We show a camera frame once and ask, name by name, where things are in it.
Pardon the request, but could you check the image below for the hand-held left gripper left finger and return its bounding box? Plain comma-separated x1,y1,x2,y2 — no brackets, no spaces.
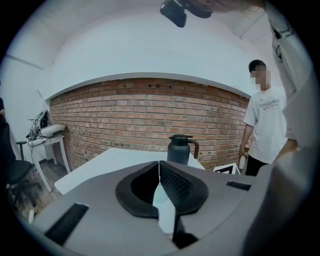
31,160,180,256

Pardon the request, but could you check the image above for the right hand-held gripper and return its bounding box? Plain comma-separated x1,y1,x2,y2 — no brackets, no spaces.
212,162,242,177

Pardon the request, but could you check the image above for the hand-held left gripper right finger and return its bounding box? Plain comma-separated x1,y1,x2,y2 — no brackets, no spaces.
159,160,256,250

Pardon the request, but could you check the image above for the person's left forearm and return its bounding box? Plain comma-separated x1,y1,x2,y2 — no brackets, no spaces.
275,138,301,161

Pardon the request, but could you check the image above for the white bottle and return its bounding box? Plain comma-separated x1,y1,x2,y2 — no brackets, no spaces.
238,149,249,170

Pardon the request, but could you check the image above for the small white side table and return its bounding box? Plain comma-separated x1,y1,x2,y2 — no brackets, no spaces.
30,134,72,194

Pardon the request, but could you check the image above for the black office chair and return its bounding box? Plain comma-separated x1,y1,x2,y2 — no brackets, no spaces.
0,119,42,212

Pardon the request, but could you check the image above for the white rounded device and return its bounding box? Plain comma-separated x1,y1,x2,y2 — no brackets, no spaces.
40,123,67,138

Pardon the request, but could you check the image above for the person's white shirt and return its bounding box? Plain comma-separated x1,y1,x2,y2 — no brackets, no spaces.
265,0,320,151

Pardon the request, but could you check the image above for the black head band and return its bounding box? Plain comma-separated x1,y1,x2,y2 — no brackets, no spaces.
183,0,214,19

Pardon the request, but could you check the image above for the dark kettle with brown handle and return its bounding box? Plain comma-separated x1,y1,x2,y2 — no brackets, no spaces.
166,134,200,167

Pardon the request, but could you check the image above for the tangled cable bundle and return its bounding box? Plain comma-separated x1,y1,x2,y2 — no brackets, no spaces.
25,109,52,148

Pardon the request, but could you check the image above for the black head camera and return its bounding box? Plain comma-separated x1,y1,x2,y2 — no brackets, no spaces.
159,0,188,29

